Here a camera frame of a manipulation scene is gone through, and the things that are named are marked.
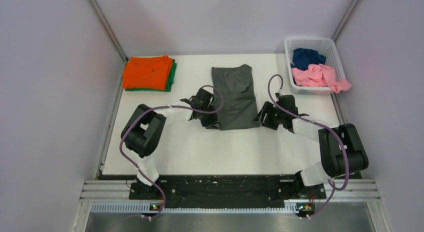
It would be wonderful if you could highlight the navy blue t-shirt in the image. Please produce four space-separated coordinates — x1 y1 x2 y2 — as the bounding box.
290 48 327 71

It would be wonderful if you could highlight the white plastic basket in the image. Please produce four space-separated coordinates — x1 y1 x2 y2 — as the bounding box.
284 36 346 95

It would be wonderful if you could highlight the grey t-shirt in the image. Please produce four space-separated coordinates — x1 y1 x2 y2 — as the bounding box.
211 64 260 131

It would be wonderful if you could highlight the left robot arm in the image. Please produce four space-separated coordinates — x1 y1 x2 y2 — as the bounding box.
119 85 224 201

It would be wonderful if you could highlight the white slotted cable duct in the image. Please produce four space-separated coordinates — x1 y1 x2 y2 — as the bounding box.
91 202 312 214

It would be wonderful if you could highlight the pink t-shirt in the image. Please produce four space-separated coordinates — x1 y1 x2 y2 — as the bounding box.
291 64 352 93

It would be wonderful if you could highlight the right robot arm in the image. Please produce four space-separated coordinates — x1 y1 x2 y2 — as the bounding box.
254 93 369 198

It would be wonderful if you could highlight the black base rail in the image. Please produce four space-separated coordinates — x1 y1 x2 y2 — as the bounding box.
129 174 327 209

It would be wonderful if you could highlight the folded orange t-shirt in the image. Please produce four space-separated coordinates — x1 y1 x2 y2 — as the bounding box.
122 55 174 91

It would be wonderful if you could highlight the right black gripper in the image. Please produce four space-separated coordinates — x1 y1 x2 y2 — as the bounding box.
253 101 286 131

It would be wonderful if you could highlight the folded green t-shirt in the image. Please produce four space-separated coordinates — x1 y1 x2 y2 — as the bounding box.
124 59 178 92

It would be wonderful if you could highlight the aluminium frame rail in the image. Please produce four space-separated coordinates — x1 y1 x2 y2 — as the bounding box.
79 179 382 203

